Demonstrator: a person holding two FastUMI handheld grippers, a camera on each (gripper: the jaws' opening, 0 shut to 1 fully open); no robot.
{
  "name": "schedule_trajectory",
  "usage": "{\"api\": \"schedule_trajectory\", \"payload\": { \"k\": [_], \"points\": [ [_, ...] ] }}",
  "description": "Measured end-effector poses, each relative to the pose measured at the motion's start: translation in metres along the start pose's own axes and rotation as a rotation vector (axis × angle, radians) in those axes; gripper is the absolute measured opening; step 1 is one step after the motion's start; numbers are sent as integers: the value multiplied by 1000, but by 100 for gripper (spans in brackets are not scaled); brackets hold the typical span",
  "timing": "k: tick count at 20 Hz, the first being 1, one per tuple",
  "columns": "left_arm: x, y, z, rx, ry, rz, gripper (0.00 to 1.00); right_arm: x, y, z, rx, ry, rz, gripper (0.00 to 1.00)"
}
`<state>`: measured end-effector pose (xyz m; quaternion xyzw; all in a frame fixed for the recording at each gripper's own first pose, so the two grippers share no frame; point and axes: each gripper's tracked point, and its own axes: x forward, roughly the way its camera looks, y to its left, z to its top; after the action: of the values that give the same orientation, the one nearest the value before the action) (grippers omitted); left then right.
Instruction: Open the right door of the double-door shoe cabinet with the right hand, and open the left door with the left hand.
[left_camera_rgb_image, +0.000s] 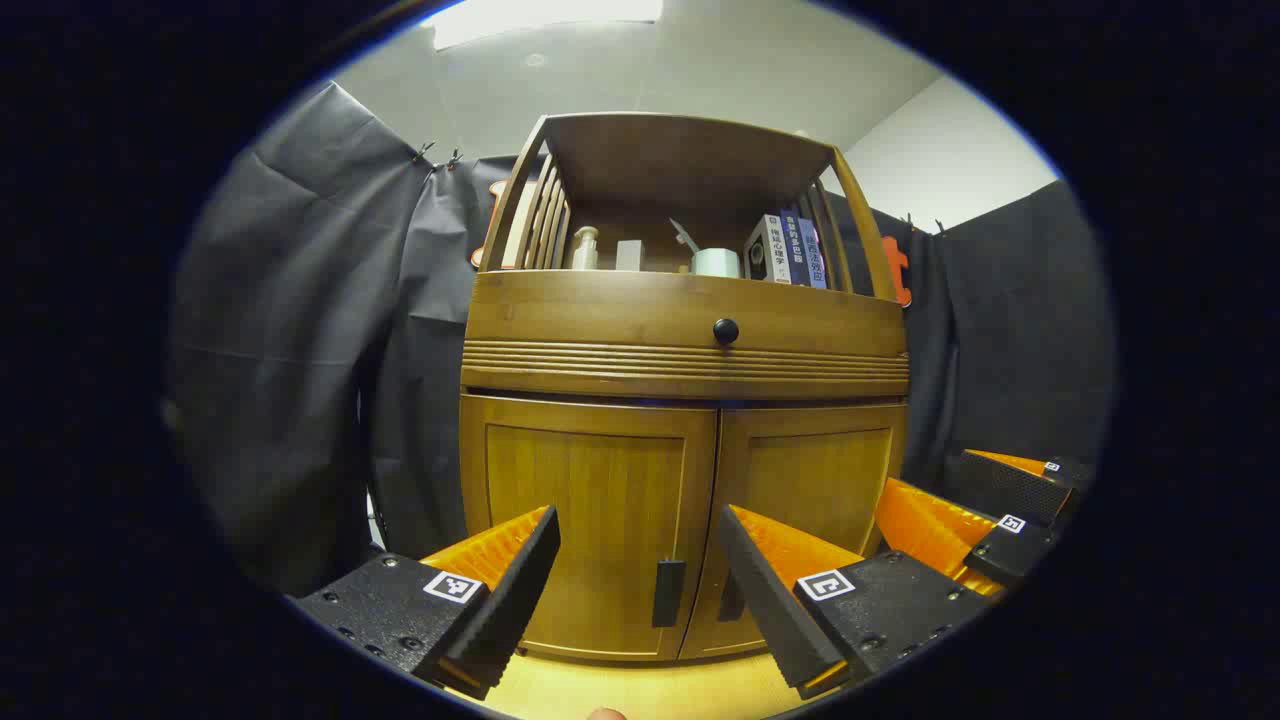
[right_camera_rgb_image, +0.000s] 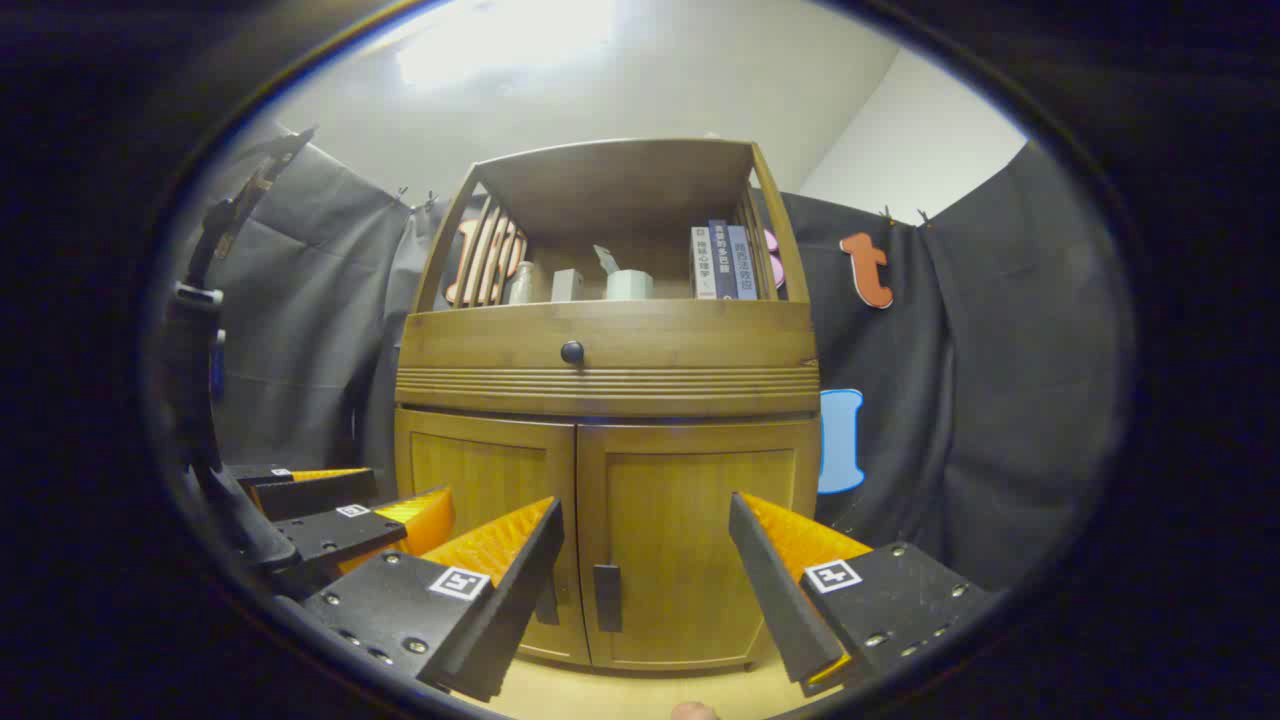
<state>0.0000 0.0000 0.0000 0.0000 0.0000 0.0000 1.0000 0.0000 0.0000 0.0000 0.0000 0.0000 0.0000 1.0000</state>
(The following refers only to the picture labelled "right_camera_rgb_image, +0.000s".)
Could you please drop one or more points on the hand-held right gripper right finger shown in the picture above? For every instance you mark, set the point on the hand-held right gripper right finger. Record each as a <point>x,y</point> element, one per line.
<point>775,590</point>

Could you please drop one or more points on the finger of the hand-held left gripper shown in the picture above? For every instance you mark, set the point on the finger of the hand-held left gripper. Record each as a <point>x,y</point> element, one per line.
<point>330,535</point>
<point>310,495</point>

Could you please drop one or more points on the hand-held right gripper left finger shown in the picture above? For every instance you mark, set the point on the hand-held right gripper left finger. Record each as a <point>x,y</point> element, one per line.
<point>510,610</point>

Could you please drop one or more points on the wooden double-door shoe cabinet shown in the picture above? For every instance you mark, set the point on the wooden double-door shoe cabinet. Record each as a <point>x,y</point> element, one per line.
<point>610,190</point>

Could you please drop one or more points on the wooden drawer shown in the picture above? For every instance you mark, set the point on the wooden drawer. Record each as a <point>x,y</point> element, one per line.
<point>680,345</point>

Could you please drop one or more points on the black round drawer knob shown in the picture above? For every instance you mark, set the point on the black round drawer knob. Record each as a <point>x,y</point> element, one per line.
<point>572,352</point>

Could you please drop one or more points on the black backdrop cloth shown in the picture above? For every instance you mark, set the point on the black backdrop cloth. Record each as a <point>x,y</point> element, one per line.
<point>1000,350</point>

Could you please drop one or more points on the small white box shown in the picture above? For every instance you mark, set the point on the small white box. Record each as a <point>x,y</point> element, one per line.
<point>567,285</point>

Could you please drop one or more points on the dark blue book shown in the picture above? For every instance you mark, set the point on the dark blue book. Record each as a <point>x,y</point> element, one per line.
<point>722,260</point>

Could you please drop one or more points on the white book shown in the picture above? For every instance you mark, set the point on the white book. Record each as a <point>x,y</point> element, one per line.
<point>703,262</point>

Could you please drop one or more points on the white cup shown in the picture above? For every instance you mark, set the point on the white cup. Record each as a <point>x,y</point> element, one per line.
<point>630,286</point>

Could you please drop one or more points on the white paper piece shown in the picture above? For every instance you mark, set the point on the white paper piece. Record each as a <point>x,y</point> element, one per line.
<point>606,258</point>

